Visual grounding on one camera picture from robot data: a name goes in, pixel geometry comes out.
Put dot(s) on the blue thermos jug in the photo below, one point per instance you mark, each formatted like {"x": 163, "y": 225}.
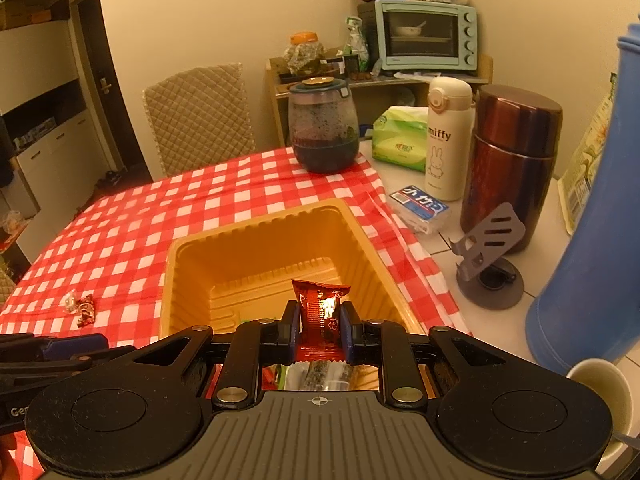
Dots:
{"x": 590, "y": 235}

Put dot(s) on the red brown twisted candy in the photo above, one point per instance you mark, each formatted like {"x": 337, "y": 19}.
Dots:
{"x": 87, "y": 310}

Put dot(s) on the green tissue pack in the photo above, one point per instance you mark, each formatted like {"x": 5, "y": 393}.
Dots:
{"x": 400, "y": 137}

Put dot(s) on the grey snack packet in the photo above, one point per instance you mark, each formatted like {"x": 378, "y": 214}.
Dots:
{"x": 330, "y": 376}

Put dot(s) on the pale printed snack bag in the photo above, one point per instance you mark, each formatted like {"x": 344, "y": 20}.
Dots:
{"x": 587, "y": 160}

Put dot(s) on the white cabinet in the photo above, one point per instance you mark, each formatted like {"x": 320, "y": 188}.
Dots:
{"x": 45, "y": 110}

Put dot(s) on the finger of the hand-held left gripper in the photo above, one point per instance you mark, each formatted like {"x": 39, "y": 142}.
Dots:
{"x": 67, "y": 347}
{"x": 75, "y": 362}

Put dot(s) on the light blue toaster oven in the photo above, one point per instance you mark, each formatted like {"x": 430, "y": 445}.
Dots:
{"x": 425, "y": 35}

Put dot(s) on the green snack bag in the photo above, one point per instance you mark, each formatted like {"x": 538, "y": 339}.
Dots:
{"x": 357, "y": 42}

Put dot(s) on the dark wooden door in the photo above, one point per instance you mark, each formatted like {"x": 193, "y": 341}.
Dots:
{"x": 107, "y": 85}

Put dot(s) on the grey phone stand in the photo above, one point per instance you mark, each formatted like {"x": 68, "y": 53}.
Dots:
{"x": 492, "y": 260}

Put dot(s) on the wooden shelf unit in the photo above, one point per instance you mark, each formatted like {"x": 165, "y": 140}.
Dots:
{"x": 380, "y": 90}

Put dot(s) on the small pale candy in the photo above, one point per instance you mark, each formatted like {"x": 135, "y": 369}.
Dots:
{"x": 68, "y": 302}

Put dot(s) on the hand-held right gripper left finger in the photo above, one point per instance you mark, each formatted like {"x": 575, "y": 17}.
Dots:
{"x": 292, "y": 332}

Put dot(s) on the red snack packet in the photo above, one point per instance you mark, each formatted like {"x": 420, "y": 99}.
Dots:
{"x": 320, "y": 310}

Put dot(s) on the red white checkered tablecloth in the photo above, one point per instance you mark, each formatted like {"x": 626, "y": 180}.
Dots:
{"x": 125, "y": 240}

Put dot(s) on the beige quilted chair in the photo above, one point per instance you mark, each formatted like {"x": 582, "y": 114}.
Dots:
{"x": 200, "y": 115}

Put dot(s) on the orange lid plastic jar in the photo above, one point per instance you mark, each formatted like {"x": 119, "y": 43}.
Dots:
{"x": 305, "y": 52}

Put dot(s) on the glass jar with dark contents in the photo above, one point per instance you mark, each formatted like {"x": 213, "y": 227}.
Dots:
{"x": 324, "y": 130}

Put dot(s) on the blue pocket tissue pack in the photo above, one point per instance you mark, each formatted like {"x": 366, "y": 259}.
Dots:
{"x": 420, "y": 207}

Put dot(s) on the yellow plastic tray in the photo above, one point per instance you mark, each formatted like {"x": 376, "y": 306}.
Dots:
{"x": 260, "y": 260}

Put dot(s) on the brown metal thermos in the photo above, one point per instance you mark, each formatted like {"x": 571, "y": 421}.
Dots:
{"x": 510, "y": 160}

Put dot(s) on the white thermos bottle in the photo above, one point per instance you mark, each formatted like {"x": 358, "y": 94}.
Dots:
{"x": 445, "y": 145}

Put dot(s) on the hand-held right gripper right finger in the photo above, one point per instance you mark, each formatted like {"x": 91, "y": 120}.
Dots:
{"x": 349, "y": 335}

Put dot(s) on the white cup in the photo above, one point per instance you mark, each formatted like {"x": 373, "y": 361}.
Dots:
{"x": 600, "y": 390}

